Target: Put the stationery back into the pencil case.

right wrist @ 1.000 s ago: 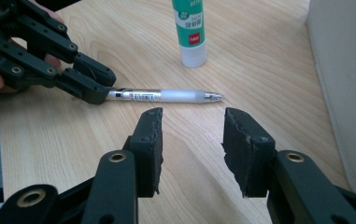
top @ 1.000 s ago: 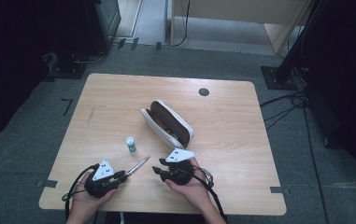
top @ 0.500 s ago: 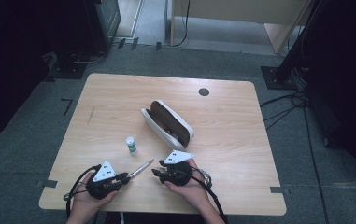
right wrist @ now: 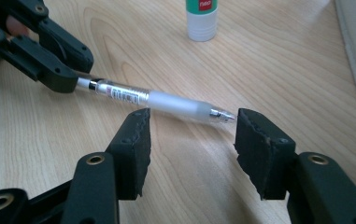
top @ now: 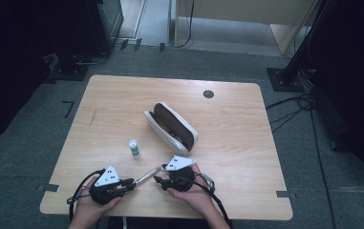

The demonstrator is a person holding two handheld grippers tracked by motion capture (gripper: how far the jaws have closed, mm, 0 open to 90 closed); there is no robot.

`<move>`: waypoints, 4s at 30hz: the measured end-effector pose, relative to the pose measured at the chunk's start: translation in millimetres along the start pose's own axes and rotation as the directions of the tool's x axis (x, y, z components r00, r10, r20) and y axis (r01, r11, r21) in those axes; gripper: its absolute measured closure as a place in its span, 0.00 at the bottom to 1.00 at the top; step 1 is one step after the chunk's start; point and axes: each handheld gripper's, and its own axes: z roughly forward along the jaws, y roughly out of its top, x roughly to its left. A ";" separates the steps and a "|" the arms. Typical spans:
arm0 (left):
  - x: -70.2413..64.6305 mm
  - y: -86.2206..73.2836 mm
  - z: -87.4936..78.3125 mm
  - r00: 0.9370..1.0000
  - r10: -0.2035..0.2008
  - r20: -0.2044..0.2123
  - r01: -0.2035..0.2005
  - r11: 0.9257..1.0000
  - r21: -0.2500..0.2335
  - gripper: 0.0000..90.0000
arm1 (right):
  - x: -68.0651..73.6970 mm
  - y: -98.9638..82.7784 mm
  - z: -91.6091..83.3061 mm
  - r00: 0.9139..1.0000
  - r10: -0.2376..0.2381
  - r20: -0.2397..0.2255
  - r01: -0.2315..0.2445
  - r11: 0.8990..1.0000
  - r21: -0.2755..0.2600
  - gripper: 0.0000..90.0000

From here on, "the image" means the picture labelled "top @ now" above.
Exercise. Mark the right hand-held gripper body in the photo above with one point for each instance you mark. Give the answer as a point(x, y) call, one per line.
point(179, 173)

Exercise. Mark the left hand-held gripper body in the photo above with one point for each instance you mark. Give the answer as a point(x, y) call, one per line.
point(106, 186)

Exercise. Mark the silver pen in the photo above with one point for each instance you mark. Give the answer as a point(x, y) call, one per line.
point(147, 176)

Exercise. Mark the white pencil case brown lining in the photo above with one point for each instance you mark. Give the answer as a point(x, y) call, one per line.
point(171, 127)

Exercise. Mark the person's left hand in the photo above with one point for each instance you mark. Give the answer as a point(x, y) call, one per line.
point(89, 205)

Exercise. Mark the person's right hand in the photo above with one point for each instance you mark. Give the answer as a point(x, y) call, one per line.
point(195, 197)

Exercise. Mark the small white green-label bottle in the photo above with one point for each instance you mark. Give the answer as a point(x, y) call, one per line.
point(134, 148)

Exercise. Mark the grey floor tape strip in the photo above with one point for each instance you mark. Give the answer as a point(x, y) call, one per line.
point(286, 194)

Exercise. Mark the black square stand base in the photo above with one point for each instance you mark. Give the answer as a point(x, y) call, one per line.
point(69, 71)

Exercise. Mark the black metal stand base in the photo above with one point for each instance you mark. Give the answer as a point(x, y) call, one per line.
point(284, 81)

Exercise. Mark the dark cabinet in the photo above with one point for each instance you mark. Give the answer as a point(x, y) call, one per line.
point(104, 25)

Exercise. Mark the dark curtain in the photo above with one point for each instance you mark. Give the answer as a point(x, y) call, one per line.
point(7, 63)
point(354, 79)

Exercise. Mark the black stand pole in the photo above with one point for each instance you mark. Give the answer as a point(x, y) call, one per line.
point(307, 41)

